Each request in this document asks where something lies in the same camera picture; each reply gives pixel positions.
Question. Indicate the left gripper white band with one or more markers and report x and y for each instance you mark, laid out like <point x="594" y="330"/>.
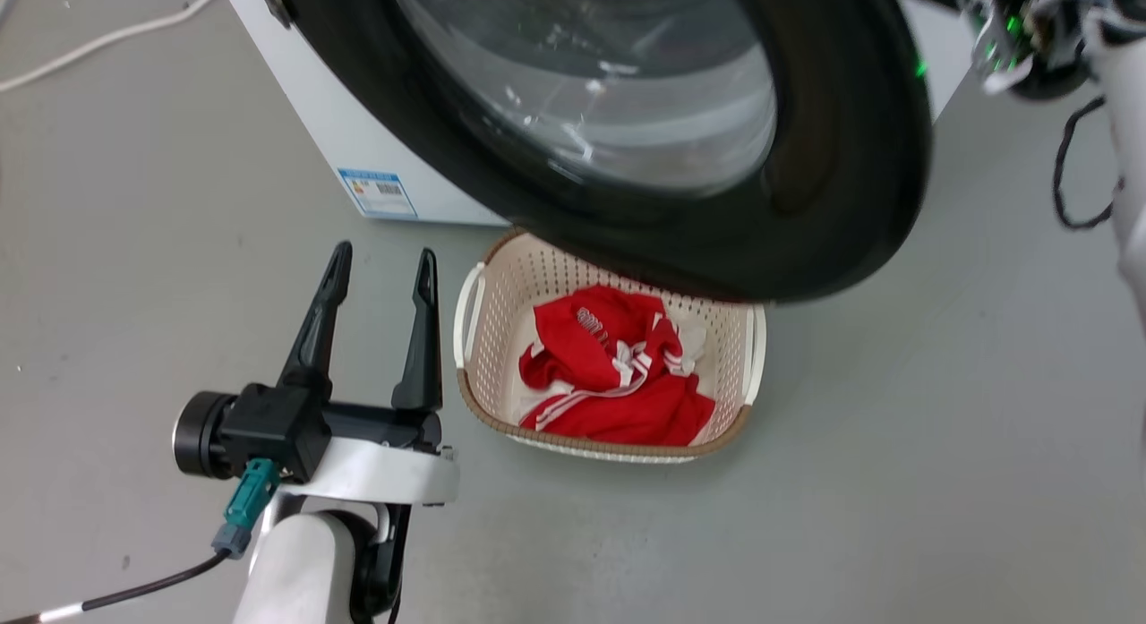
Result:
<point x="376" y="467"/>

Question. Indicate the right gripper green lights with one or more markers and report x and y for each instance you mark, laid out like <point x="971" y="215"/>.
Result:
<point x="1030" y="33"/>

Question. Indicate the black round washing machine door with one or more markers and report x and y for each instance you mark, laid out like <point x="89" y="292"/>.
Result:
<point x="833" y="176"/>

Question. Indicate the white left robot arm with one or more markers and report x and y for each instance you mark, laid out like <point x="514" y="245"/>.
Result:
<point x="300" y="570"/>

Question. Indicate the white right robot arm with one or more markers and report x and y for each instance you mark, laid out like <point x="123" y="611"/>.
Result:
<point x="1130" y="158"/>

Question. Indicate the white washing machine body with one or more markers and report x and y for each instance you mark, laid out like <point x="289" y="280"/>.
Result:
<point x="358" y="132"/>

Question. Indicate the beige perforated laundry basket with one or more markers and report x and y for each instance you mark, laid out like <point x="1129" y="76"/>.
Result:
<point x="501" y="337"/>

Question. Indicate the blue energy label sticker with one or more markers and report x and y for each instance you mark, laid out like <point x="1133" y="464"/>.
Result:
<point x="378" y="192"/>

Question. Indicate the red white-striped garment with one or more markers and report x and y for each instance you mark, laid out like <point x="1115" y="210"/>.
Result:
<point x="618" y="373"/>

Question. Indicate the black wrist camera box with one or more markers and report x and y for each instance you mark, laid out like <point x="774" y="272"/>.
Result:
<point x="260" y="431"/>

